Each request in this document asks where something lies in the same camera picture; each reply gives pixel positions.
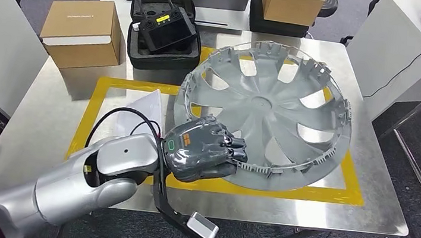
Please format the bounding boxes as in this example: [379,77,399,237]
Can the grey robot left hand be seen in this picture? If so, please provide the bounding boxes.
[158,111,253,190]

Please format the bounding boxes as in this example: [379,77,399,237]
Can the grey plastic hubcap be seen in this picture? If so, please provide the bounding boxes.
[165,30,362,201]

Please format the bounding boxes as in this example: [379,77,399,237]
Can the white curved plastic part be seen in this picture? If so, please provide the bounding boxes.
[114,84,168,143]

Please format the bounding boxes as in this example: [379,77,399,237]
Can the steel workbench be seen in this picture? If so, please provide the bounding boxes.
[0,2,421,238]

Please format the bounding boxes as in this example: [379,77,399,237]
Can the black foam case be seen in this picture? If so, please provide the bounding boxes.
[122,0,208,77]

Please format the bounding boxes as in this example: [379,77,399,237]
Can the black remote controller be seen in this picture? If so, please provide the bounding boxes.
[128,0,202,58]

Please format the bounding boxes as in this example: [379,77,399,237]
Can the cardboard box white label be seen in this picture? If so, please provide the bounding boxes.
[35,0,128,76]

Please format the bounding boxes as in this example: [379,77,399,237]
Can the small cardboard box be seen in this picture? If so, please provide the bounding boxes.
[257,0,326,29]

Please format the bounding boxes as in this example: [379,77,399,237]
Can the black round stool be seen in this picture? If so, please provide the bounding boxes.
[316,0,340,21]

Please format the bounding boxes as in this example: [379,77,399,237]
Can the white desk steel legs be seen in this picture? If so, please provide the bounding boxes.
[325,0,421,234]

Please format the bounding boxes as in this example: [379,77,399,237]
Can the black camera bracket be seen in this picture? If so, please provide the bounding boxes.
[146,158,222,238]

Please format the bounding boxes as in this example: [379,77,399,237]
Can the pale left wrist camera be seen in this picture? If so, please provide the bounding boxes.
[184,210,221,238]

